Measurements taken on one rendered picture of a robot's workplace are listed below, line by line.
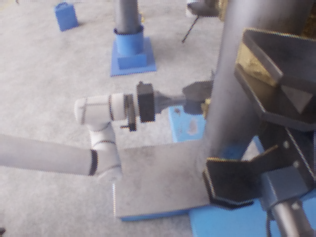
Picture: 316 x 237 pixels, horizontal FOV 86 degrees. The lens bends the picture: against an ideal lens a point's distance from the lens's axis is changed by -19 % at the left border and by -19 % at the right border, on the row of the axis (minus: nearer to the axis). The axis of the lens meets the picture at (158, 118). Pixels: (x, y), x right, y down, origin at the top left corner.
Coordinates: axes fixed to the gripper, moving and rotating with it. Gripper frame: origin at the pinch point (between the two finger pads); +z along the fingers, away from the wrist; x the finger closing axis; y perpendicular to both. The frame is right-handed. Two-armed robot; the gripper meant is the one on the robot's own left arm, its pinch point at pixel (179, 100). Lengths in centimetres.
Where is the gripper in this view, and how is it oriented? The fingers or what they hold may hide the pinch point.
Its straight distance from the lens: 67.5
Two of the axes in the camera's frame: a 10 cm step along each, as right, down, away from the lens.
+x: 0.3, 6.6, 7.5
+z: 9.9, -1.2, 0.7
